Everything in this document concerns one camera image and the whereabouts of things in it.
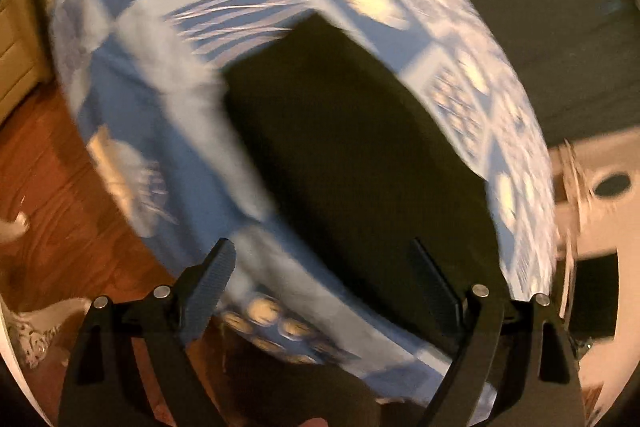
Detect beige wooden wardrobe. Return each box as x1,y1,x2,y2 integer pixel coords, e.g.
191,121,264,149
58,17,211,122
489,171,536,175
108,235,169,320
0,0,57,128

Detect white ornate furniture leg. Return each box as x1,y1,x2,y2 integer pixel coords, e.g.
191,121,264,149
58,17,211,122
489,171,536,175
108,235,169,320
6,296,97,370

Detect white ornate vanity mirror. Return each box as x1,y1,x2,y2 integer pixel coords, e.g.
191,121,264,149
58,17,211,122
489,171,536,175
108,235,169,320
547,136,640,427

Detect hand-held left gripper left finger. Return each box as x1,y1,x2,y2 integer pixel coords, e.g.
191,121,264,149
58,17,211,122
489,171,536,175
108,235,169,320
57,238,237,427

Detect black pants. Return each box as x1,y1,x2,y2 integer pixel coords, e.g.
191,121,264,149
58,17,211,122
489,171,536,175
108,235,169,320
222,9,507,358

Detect blue leaf printed bed blanket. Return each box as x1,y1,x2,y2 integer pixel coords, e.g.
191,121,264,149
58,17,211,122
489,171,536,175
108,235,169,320
46,0,560,424

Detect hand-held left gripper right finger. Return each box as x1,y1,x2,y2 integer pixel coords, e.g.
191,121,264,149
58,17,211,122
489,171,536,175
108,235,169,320
409,237,586,427

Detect dark grey curtain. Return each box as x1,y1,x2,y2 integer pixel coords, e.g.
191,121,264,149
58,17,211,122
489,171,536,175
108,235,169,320
444,0,640,148

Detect black wall television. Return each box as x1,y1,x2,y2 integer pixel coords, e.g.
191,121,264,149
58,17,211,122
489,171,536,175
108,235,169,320
570,253,622,339

